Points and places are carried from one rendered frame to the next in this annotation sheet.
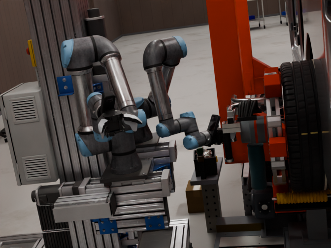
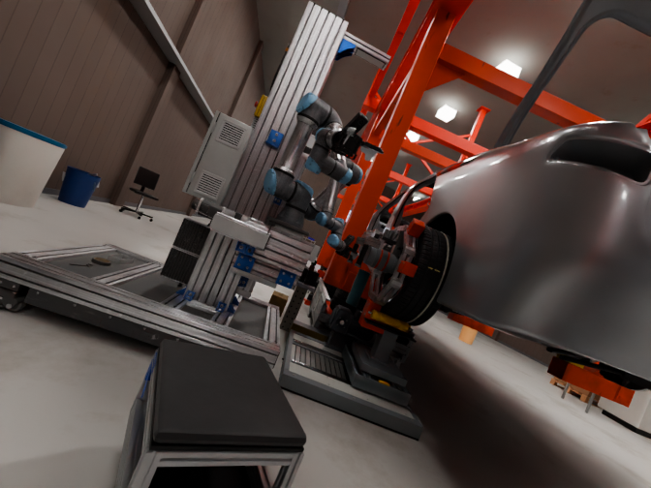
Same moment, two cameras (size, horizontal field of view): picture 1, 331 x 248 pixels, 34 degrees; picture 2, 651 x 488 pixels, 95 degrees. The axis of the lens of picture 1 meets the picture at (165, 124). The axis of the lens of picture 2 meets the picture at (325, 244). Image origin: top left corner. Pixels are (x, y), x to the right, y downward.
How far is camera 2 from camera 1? 1.26 m
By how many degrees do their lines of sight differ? 22
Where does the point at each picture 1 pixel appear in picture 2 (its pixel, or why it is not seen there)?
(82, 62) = (316, 115)
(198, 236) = not seen: hidden behind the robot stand
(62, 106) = (262, 153)
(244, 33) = not seen: hidden behind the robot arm
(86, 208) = (246, 229)
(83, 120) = (286, 161)
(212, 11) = (371, 178)
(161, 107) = (329, 201)
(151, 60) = not seen: hidden behind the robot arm
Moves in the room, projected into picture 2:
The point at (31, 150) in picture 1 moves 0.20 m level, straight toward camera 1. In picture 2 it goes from (215, 168) to (222, 167)
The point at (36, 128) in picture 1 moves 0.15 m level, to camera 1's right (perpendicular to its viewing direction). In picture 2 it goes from (231, 154) to (257, 167)
